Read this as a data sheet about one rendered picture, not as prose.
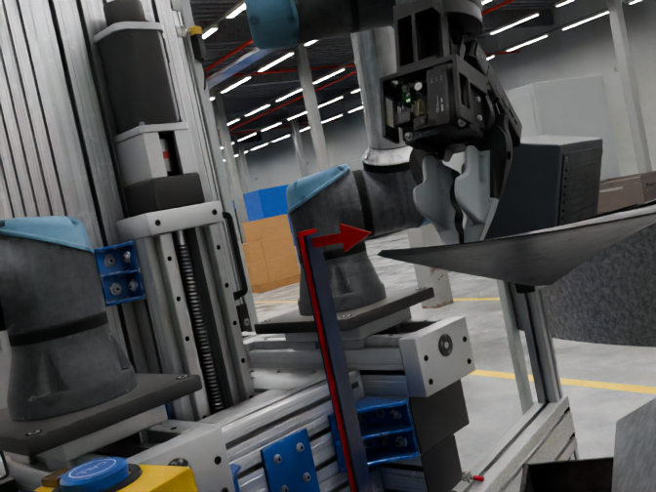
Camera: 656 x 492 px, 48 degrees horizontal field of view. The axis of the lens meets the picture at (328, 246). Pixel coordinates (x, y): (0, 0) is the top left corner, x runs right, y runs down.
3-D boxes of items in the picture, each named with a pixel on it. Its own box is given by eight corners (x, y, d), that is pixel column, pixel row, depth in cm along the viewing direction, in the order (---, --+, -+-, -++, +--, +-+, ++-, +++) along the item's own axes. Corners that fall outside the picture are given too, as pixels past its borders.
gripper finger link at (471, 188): (437, 252, 58) (430, 140, 60) (471, 262, 63) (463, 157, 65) (474, 247, 56) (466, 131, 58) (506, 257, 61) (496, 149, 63)
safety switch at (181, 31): (197, 88, 261) (183, 21, 260) (188, 91, 263) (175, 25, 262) (214, 89, 268) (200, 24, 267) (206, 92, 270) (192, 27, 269)
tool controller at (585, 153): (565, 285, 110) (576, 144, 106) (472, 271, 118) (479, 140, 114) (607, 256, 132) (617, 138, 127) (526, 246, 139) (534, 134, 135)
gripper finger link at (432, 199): (403, 258, 60) (397, 148, 62) (437, 266, 64) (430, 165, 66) (438, 252, 58) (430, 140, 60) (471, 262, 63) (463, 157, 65)
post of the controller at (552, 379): (557, 403, 108) (532, 271, 107) (537, 403, 110) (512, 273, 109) (563, 396, 111) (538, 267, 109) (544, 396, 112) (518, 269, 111)
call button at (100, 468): (92, 510, 42) (85, 480, 42) (50, 505, 45) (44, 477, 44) (144, 480, 46) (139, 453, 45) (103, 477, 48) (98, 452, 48)
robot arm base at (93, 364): (-10, 417, 91) (-28, 340, 91) (101, 380, 102) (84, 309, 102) (43, 425, 81) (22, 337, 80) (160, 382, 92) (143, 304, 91)
